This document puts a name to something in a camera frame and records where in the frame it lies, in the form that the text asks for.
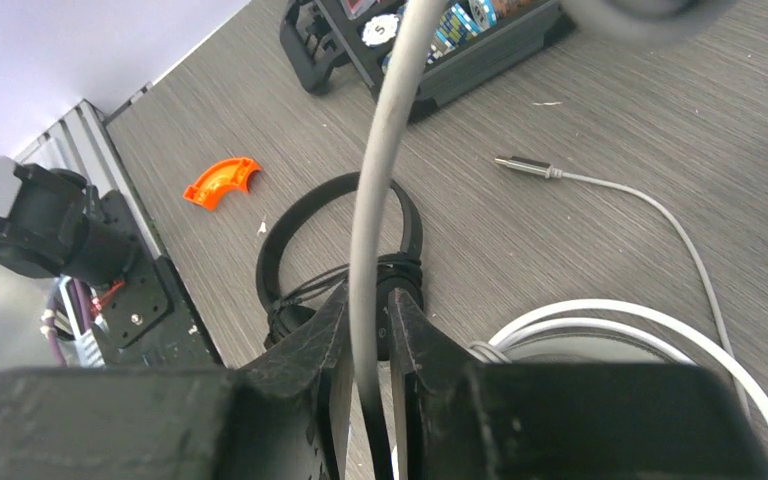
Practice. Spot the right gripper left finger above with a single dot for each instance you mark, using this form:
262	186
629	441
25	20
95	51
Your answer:
284	415

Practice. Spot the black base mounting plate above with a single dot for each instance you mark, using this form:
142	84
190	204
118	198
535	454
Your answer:
149	317

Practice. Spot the aluminium slotted rail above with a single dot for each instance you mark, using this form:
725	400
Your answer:
79	141

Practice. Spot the black poker chip case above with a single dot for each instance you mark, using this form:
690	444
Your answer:
473	42

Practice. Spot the orange curved plastic piece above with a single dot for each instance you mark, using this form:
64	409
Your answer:
233	174

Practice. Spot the white grey headphones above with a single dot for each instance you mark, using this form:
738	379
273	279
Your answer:
550	321

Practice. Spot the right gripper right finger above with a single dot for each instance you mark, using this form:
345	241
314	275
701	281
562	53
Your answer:
558	413

